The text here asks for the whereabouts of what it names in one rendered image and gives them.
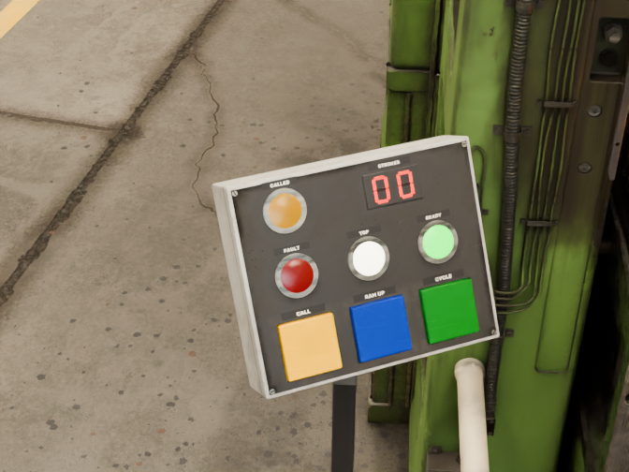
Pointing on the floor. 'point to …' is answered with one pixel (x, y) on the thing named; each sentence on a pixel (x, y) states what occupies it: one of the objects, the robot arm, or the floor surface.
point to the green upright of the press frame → (476, 61)
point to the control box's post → (343, 424)
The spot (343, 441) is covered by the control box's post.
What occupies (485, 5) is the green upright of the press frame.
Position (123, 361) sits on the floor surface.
